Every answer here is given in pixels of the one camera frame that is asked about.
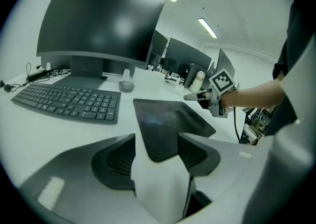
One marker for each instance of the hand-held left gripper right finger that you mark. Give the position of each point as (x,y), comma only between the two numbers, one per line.
(222,168)

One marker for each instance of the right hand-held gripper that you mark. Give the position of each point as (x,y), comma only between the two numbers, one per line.
(222,82)

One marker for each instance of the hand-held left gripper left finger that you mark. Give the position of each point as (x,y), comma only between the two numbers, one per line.
(74,181)

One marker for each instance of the black mouse pad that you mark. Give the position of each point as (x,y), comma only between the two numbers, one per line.
(170,124)

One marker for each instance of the person's right forearm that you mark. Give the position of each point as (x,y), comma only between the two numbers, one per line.
(254,94)

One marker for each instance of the dark grey computer mouse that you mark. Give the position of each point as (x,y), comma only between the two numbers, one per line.
(126,86)

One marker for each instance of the white insulated bottle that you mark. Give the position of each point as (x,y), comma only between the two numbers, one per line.
(197,82)

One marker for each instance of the wide curved black monitor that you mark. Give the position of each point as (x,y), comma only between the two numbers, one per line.
(187,55)

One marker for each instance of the black computer monitor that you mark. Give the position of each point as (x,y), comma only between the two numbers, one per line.
(98,20)
(159,45)
(225,61)

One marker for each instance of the black keyboard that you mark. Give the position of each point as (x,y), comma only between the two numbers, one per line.
(69,103)

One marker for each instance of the person's black printed t-shirt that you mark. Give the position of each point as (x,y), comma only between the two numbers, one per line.
(293,52)

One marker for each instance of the black power strip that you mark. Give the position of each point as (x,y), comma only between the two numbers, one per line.
(37,76)

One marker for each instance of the small white bracket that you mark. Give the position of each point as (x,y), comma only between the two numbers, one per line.
(126,73)
(49,66)

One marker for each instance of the black wall plug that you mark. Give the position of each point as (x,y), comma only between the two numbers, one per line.
(8,87)

